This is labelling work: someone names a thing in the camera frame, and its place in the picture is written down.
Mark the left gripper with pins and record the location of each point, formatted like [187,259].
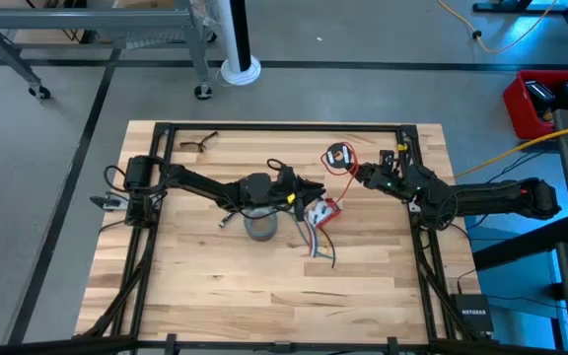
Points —
[284,193]

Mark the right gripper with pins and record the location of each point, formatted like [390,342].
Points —
[392,180]

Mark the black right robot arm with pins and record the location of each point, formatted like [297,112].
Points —
[486,194]

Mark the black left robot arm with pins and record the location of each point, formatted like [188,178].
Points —
[200,182]

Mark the red tape dispenser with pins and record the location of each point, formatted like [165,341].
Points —
[334,209]

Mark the black cylindrical container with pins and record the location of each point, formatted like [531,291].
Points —
[252,233]

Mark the clear safety glasses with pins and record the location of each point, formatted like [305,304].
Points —
[192,145]

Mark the red plastic bin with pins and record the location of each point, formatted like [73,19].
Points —
[516,113]

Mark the black desk crossbar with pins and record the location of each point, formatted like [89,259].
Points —
[520,244]

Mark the grey metal clamp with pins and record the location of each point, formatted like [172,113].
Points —
[106,202]

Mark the black desk stand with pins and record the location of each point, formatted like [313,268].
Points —
[520,6]

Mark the grey metal cart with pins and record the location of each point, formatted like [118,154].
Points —
[82,19]

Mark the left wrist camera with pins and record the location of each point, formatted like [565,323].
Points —
[285,175]

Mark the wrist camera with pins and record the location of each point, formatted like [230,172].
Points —
[386,160]
[285,175]

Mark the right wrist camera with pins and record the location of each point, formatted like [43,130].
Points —
[386,160]

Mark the black rig frame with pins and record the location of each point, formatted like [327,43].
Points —
[284,127]

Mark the white round-based post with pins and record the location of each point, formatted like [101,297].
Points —
[239,74]

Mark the black Netgear switch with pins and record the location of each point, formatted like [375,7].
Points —
[472,313]

